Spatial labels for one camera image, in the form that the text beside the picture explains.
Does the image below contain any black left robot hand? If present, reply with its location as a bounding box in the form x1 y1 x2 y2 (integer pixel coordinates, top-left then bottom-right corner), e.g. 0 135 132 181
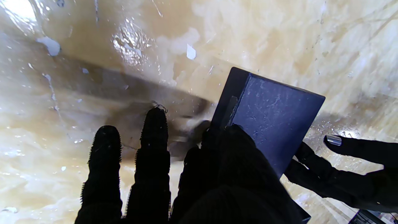
284 134 398 213

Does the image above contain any black gift box lid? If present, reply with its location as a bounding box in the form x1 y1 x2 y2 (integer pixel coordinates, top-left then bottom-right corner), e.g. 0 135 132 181
211 67 326 178

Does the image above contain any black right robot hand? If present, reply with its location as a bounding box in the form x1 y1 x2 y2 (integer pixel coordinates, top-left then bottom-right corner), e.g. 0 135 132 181
75 107 311 224

